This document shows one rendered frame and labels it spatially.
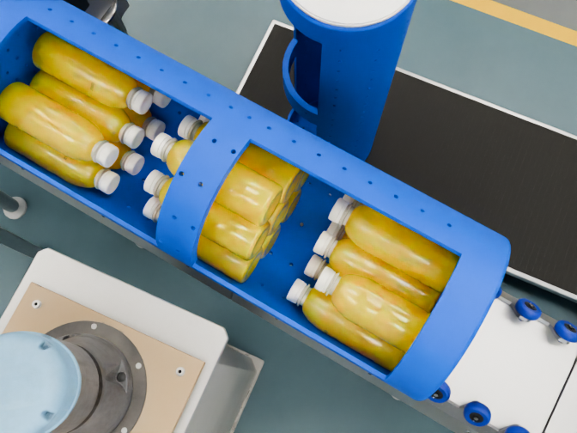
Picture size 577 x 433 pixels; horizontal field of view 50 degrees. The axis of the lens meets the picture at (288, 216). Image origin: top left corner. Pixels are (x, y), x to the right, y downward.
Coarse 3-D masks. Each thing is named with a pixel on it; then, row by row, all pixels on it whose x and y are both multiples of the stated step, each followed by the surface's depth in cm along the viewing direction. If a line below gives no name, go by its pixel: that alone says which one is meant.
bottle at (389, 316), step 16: (336, 288) 94; (352, 288) 93; (368, 288) 93; (384, 288) 94; (336, 304) 94; (352, 304) 92; (368, 304) 92; (384, 304) 92; (400, 304) 92; (352, 320) 94; (368, 320) 92; (384, 320) 91; (400, 320) 91; (416, 320) 91; (384, 336) 93; (400, 336) 91
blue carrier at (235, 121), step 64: (0, 0) 97; (0, 64) 104; (128, 64) 94; (0, 128) 113; (256, 128) 92; (64, 192) 102; (128, 192) 114; (192, 192) 88; (320, 192) 112; (384, 192) 89; (192, 256) 94; (320, 256) 113; (448, 320) 82
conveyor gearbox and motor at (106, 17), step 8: (88, 0) 142; (96, 0) 145; (104, 0) 148; (112, 0) 151; (120, 0) 158; (88, 8) 144; (96, 8) 146; (104, 8) 149; (112, 8) 152; (120, 8) 160; (96, 16) 148; (104, 16) 151; (112, 16) 152; (120, 16) 162; (112, 24) 157; (120, 24) 160
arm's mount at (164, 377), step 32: (32, 288) 92; (32, 320) 90; (64, 320) 90; (96, 320) 90; (128, 352) 89; (160, 352) 89; (160, 384) 88; (192, 384) 88; (128, 416) 86; (160, 416) 86
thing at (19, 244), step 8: (0, 232) 178; (8, 232) 182; (0, 240) 180; (8, 240) 184; (16, 240) 188; (24, 240) 193; (16, 248) 191; (24, 248) 195; (32, 248) 199; (40, 248) 205; (32, 256) 202
